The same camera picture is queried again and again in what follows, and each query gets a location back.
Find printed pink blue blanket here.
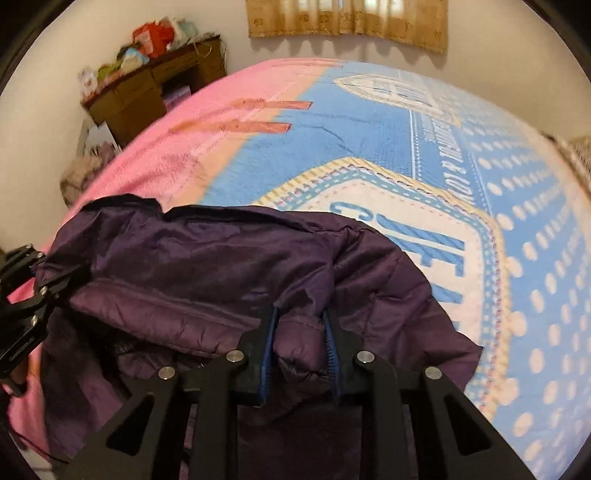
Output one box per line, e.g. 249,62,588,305
9,58,591,480

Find brown wooden desk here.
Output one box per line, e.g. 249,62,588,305
82,34,228,149

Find white paper bag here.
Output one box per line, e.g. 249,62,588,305
76,121,123,158

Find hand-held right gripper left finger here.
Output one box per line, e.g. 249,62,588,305
58,307,280,480

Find patterned pillow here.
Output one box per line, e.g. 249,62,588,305
542,134,591,195

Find beige cloth bag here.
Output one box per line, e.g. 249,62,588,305
59,154,116,209

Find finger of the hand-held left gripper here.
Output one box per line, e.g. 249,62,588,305
0,245,47,289
0,266,93,331

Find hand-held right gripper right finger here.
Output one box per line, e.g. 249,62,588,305
323,308,539,480

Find wide yellow floral curtain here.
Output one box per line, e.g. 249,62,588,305
245,0,450,55

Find boxes inside desk shelf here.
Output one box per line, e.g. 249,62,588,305
164,85,193,110

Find white printed card box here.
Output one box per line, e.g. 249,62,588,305
78,67,100,98

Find purple padded jacket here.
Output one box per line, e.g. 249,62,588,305
34,194,484,480

